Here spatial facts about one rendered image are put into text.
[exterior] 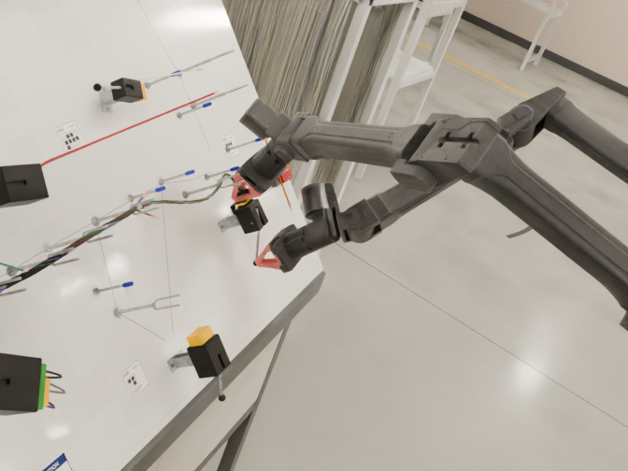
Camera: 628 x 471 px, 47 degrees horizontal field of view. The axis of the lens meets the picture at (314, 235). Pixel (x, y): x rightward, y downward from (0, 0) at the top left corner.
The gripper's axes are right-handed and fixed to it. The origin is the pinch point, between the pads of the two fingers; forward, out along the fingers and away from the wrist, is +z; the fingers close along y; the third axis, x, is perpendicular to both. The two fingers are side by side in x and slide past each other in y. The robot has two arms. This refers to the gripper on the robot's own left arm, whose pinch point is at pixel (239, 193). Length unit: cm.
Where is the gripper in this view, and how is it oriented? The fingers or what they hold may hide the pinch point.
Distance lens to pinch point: 150.1
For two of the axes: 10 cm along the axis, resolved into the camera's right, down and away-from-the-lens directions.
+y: -3.8, 4.7, -8.0
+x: 7.1, 7.0, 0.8
